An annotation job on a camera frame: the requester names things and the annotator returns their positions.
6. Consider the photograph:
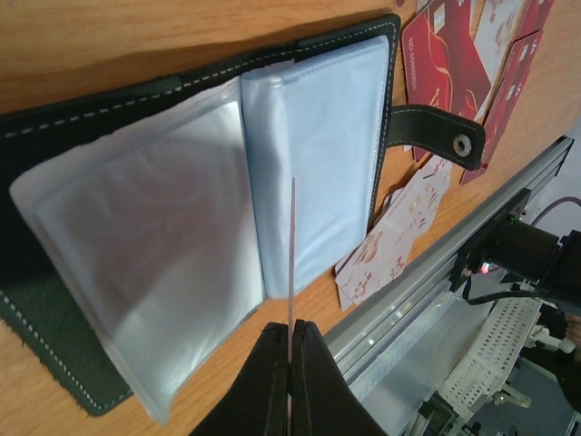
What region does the black leather card holder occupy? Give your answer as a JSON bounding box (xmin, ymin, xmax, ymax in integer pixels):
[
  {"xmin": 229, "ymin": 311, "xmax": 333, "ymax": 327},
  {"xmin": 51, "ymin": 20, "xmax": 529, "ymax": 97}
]
[{"xmin": 1, "ymin": 14, "xmax": 486, "ymax": 422}]

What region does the red card column upper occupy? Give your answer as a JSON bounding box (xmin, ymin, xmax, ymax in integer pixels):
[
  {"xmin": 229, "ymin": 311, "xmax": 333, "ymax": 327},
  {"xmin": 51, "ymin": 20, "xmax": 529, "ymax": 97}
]
[{"xmin": 412, "ymin": 0, "xmax": 557, "ymax": 185}]

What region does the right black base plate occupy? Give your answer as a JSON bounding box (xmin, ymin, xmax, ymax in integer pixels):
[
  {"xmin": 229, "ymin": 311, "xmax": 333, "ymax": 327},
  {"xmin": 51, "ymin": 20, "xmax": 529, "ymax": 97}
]
[{"xmin": 449, "ymin": 188, "xmax": 532, "ymax": 292}]

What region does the white card lower middle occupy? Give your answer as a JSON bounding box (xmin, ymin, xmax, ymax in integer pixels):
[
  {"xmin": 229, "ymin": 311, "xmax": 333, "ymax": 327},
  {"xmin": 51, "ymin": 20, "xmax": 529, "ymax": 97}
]
[{"xmin": 386, "ymin": 156, "xmax": 452, "ymax": 234}]

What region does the white card upper pile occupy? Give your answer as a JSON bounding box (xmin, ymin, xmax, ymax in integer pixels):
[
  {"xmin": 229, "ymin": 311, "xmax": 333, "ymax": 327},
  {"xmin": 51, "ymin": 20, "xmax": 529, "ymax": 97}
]
[{"xmin": 474, "ymin": 0, "xmax": 526, "ymax": 85}]

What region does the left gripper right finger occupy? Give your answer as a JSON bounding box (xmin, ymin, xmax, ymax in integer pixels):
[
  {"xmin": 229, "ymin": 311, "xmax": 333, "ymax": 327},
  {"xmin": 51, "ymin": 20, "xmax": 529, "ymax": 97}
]
[{"xmin": 292, "ymin": 320, "xmax": 385, "ymax": 436}]

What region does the red card centre pile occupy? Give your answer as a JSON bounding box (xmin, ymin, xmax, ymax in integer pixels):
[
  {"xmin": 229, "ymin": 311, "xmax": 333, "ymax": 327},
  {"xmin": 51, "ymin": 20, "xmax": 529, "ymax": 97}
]
[{"xmin": 401, "ymin": 0, "xmax": 491, "ymax": 120}]

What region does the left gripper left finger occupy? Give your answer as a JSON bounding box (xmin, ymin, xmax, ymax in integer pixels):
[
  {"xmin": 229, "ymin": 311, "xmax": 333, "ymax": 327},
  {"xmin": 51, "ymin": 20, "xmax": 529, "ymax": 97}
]
[{"xmin": 192, "ymin": 322, "xmax": 289, "ymax": 435}]

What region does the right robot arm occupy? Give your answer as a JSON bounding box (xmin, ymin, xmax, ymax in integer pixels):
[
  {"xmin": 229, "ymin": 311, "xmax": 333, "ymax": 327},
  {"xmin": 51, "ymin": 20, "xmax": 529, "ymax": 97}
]
[{"xmin": 470, "ymin": 216, "xmax": 580, "ymax": 316}]

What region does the grey slotted cable duct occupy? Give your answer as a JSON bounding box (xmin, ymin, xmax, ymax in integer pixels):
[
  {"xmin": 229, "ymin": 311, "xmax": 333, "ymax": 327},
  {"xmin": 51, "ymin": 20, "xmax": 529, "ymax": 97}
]
[{"xmin": 438, "ymin": 298, "xmax": 541, "ymax": 421}]

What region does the red card magnetic stripe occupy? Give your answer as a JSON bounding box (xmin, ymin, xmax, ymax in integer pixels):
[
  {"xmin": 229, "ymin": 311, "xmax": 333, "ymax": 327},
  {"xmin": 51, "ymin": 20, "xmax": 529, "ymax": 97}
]
[{"xmin": 286, "ymin": 177, "xmax": 296, "ymax": 435}]

